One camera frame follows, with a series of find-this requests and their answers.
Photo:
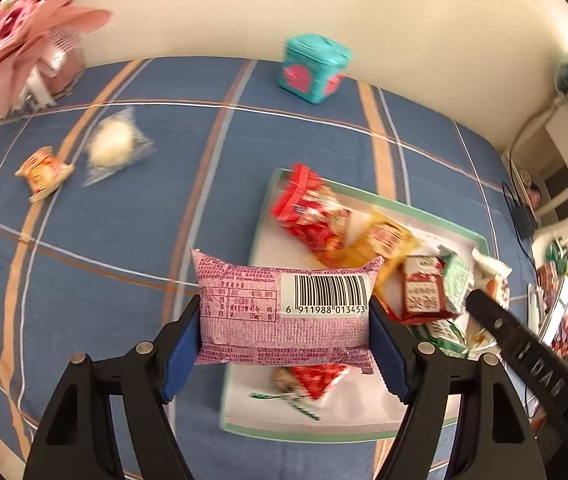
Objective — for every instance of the pink snack packet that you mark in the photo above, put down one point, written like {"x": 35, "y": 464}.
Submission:
{"x": 264, "y": 320}

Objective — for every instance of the red clear snack packet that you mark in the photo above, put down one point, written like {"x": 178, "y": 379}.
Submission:
{"x": 309, "y": 215}

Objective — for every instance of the green and white snack packet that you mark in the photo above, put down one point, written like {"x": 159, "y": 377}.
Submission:
{"x": 458, "y": 275}

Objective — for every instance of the teal square box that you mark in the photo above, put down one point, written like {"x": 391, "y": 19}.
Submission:
{"x": 314, "y": 70}

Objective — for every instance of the pile of assorted snack packets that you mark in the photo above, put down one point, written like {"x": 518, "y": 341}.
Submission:
{"x": 558, "y": 300}

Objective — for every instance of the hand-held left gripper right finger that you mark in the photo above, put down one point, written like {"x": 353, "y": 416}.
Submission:
{"x": 388, "y": 345}

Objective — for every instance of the green cow-print snack packet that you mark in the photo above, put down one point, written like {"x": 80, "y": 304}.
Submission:
{"x": 286, "y": 390}

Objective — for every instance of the dark red snack packet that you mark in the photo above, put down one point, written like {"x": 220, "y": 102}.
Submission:
{"x": 423, "y": 290}

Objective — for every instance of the orange pastry packet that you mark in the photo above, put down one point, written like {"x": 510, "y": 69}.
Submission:
{"x": 388, "y": 240}

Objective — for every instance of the white tray with green rim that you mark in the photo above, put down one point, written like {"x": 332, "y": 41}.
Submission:
{"x": 363, "y": 410}

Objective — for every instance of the glass vase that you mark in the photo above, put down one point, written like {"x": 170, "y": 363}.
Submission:
{"x": 66, "y": 67}

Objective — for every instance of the pink wrapped flower bouquet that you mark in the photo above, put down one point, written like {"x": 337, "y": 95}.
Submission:
{"x": 24, "y": 35}

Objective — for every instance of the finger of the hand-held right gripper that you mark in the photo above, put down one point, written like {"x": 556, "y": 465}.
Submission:
{"x": 523, "y": 355}

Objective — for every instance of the clear-wrapped white bun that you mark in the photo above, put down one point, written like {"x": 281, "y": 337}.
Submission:
{"x": 109, "y": 145}

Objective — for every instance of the beige and red snack packet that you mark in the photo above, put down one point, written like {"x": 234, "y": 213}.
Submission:
{"x": 44, "y": 172}

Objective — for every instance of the blue plaid cloth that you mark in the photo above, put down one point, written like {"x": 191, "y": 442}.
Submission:
{"x": 114, "y": 240}

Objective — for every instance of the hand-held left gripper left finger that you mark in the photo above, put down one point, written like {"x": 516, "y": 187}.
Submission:
{"x": 181, "y": 345}

